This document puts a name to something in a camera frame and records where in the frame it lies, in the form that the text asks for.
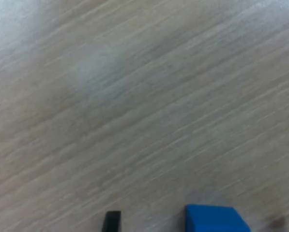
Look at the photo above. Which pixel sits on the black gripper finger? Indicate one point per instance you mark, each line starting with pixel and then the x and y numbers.
pixel 112 222

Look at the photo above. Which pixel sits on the blue cube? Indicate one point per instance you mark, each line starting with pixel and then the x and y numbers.
pixel 212 218

